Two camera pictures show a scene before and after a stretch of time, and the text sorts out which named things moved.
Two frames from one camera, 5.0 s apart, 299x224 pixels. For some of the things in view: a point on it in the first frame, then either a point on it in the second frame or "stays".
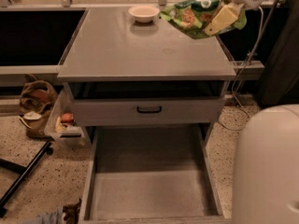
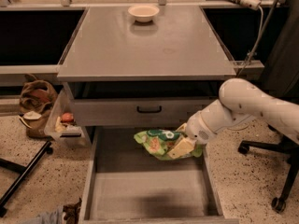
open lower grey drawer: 152,175 stays
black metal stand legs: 23,173 stays
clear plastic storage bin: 61,119 stays
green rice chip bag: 189,17 → 158,141
